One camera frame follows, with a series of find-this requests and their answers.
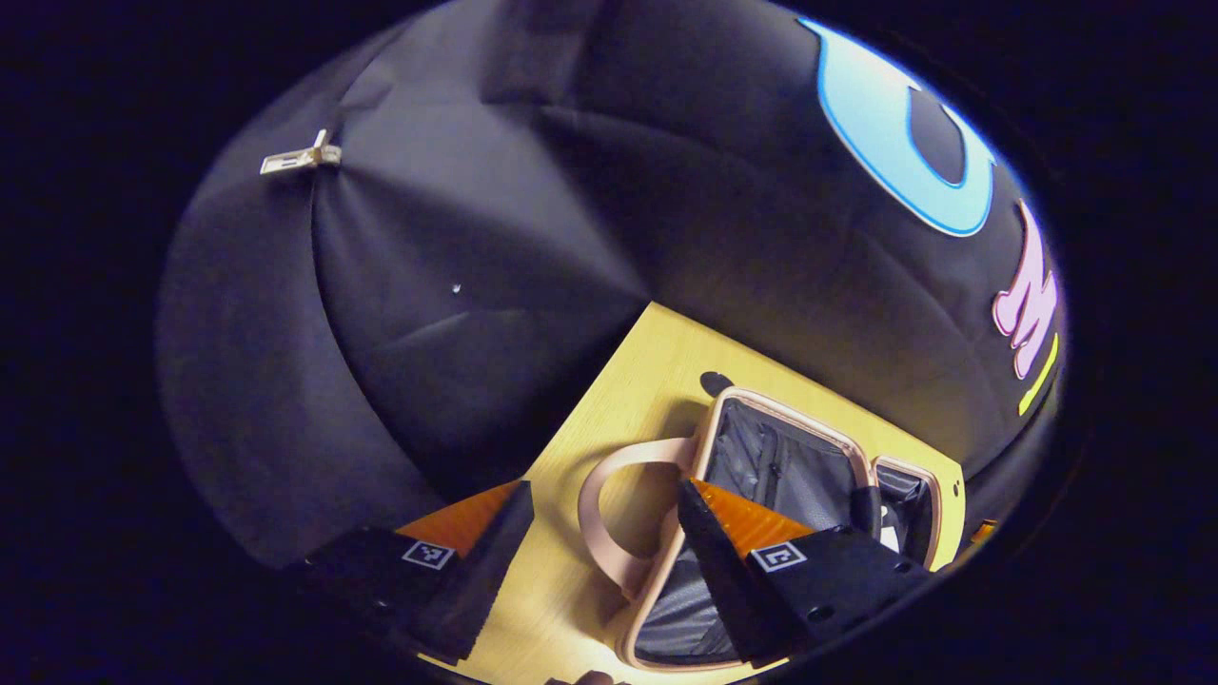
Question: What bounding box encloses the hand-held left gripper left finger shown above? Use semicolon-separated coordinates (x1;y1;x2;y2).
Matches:
303;479;536;666

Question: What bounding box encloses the black backdrop cloth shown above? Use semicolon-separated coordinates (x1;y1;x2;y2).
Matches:
157;0;1068;572

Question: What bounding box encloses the white clip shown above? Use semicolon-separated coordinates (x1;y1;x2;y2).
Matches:
259;128;344;178

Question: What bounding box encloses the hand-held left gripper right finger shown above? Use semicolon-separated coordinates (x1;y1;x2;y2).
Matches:
677;478;935;668

